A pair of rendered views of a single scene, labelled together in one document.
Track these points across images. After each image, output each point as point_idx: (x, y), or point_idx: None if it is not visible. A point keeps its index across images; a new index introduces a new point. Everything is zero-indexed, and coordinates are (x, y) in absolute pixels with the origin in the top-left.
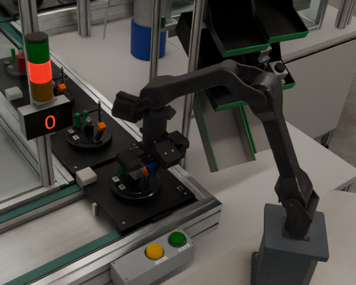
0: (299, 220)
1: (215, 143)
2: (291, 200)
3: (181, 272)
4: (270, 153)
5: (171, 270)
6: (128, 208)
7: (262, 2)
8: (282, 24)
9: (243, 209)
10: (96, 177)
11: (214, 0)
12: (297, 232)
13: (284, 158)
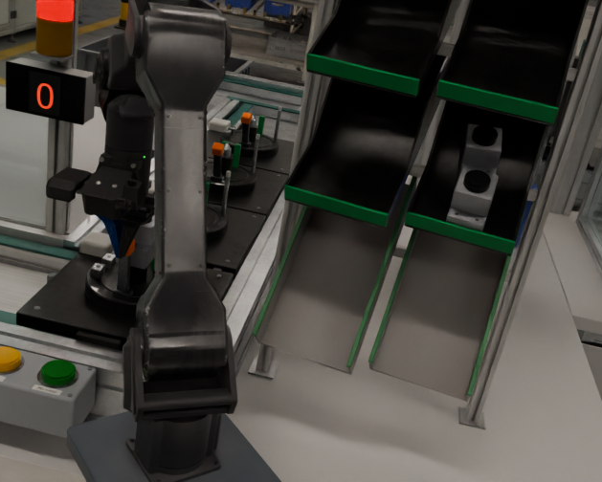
0: (124, 394)
1: (306, 297)
2: (131, 330)
3: (46, 456)
4: (491, 448)
5: (11, 422)
6: (75, 302)
7: (511, 44)
8: (517, 87)
9: (294, 471)
10: (104, 251)
11: (398, 3)
12: (142, 444)
13: (159, 216)
